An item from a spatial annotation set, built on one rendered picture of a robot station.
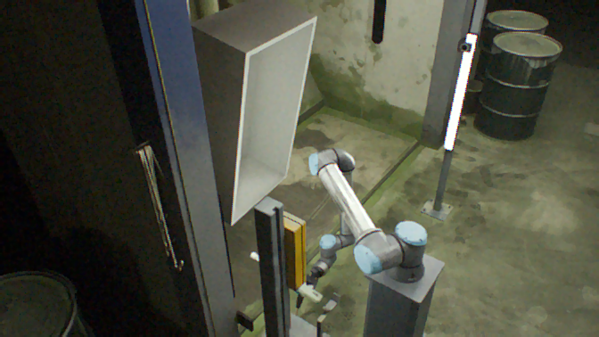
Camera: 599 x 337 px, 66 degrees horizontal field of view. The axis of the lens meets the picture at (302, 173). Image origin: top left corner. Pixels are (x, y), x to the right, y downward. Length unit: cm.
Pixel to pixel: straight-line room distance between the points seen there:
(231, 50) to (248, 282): 159
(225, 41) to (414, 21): 224
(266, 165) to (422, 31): 176
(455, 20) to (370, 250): 235
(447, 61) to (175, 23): 298
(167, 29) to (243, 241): 221
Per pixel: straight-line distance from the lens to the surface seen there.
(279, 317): 153
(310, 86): 481
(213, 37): 225
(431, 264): 250
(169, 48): 147
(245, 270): 321
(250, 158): 337
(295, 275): 141
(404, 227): 226
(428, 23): 409
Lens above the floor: 244
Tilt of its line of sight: 37 degrees down
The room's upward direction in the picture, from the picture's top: 1 degrees counter-clockwise
